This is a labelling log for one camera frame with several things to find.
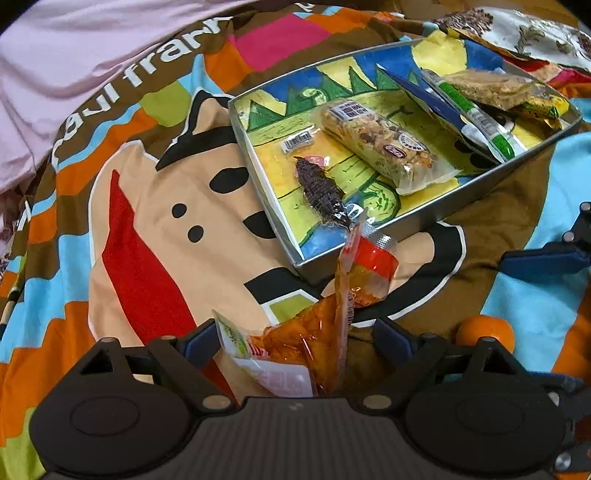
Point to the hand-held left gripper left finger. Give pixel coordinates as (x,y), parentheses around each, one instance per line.
(201,344)

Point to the small clear snack packet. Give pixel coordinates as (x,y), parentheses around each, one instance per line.
(298,141)

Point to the golden brown snack packet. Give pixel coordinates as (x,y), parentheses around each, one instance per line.
(498,87)

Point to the pale green white packet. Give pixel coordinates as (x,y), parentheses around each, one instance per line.
(277,378)

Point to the pink sheet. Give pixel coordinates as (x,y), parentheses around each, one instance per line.
(55,69)

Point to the red topped orange packet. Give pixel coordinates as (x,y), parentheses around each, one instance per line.
(374,272)

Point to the clear granola bar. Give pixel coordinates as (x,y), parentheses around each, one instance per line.
(383,143)

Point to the floral patterned quilt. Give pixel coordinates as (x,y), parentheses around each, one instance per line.
(531,32)

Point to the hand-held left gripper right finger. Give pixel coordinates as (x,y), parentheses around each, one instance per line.
(392,341)

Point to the colourful printed blanket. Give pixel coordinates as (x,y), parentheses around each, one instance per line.
(138,221)

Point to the white green snack packet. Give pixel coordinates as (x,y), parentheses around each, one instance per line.
(480,122)

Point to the dinosaur print tin tray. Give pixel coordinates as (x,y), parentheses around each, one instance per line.
(286,194)

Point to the blue white sachet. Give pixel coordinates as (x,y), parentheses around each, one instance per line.
(429,104)

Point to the dark brown snack packet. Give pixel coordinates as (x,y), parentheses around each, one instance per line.
(318,189)

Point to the orange snack packet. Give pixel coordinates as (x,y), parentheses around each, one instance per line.
(300,341)

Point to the orange tangerine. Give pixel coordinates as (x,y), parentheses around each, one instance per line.
(485,330)

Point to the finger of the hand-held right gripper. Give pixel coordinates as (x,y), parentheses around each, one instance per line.
(561,383)
(540,263)

